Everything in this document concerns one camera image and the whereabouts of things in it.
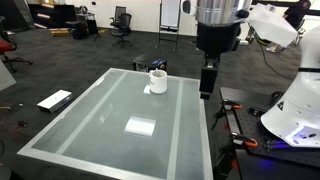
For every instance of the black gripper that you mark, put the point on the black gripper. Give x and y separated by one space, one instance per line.
216 40

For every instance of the whiteboard on black easel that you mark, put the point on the whiteboard on black easel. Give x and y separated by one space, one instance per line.
170 15

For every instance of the black shelving cabinet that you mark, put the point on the black shelving cabinet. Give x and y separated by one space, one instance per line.
53 15

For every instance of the small white floor box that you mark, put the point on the small white floor box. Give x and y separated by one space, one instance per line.
244 42

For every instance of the person in dark clothes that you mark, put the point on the person in dark clothes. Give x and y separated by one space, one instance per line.
297 15

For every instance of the flat white box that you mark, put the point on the flat white box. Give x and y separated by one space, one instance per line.
55 100

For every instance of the black cluttered desk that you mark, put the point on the black cluttered desk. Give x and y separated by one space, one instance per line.
83 25

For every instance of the white ceramic mug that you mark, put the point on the white ceramic mug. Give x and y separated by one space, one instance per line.
158 85

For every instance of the red office chair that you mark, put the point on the red office chair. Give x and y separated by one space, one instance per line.
6 46

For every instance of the small black floor gadget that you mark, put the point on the small black floor gadget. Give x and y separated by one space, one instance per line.
22 123

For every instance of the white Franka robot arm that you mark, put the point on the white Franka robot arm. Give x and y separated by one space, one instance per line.
293 110

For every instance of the black mesh office chair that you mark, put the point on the black mesh office chair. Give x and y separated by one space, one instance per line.
119 11
122 28

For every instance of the black optical breadboard bench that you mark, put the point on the black optical breadboard bench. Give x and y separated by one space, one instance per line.
246 126

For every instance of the grey panel board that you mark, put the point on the grey panel board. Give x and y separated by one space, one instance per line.
5 78

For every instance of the yellow wooden crate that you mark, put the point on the yellow wooden crate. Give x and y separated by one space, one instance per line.
60 32

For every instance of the small black mount bracket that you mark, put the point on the small black mount bracket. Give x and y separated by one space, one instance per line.
256 111

